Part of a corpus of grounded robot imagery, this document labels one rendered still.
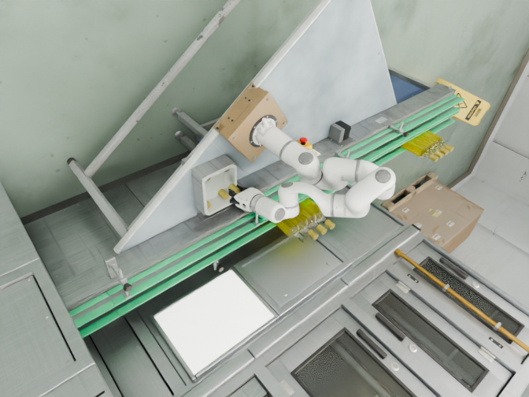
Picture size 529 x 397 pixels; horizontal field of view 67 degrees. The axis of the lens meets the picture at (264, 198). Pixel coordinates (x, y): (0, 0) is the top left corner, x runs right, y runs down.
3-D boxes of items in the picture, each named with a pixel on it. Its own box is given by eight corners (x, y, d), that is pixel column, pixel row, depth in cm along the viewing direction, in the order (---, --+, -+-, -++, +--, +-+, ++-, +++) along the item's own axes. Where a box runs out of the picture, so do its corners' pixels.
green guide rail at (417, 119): (253, 199, 185) (264, 209, 180) (253, 198, 184) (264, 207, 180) (453, 95, 271) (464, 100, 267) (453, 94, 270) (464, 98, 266)
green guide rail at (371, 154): (252, 210, 190) (263, 220, 185) (252, 209, 189) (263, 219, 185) (449, 105, 276) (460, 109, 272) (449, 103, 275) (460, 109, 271)
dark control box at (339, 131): (327, 136, 222) (338, 142, 217) (330, 124, 216) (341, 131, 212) (338, 131, 226) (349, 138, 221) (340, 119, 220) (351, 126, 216)
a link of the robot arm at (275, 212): (301, 194, 150) (304, 216, 155) (283, 186, 158) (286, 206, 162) (271, 209, 142) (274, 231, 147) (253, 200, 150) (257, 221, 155)
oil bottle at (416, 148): (393, 142, 253) (432, 165, 237) (396, 135, 249) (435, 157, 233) (399, 140, 255) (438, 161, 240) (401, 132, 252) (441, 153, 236)
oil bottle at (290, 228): (263, 214, 199) (292, 240, 187) (264, 206, 195) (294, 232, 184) (271, 210, 202) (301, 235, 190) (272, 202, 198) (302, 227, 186)
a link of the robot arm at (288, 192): (335, 209, 153) (282, 207, 159) (334, 179, 147) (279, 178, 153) (333, 220, 146) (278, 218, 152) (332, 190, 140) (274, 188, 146)
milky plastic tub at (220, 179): (195, 206, 181) (205, 217, 177) (191, 168, 166) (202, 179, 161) (226, 191, 190) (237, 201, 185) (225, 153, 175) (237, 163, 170)
